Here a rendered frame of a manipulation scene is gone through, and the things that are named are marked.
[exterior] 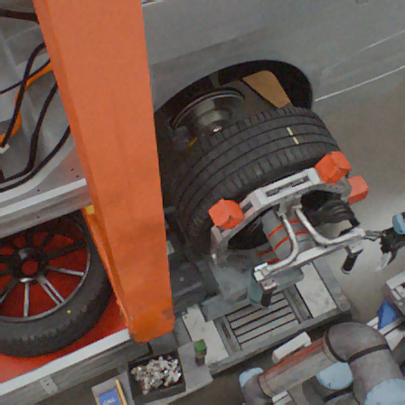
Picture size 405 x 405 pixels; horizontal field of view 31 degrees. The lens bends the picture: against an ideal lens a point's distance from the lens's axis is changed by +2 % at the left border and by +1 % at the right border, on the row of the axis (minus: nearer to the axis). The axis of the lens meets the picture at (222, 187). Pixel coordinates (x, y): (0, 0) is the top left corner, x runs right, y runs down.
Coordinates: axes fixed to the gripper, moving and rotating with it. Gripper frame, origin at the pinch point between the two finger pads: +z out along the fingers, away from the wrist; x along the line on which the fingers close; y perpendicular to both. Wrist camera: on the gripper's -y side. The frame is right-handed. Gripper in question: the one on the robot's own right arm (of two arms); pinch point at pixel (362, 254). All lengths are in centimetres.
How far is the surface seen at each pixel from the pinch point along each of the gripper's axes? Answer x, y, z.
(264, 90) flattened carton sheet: -132, -85, -34
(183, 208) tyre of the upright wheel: -40, 9, 54
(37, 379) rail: -20, -44, 125
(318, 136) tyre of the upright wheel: -38.2, 27.2, 2.1
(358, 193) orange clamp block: -20.9, 5.0, -9.3
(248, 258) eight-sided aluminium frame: -22.9, -20.5, 34.0
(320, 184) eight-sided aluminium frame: -20.7, 26.8, 10.8
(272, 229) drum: -20.2, 6.2, 27.3
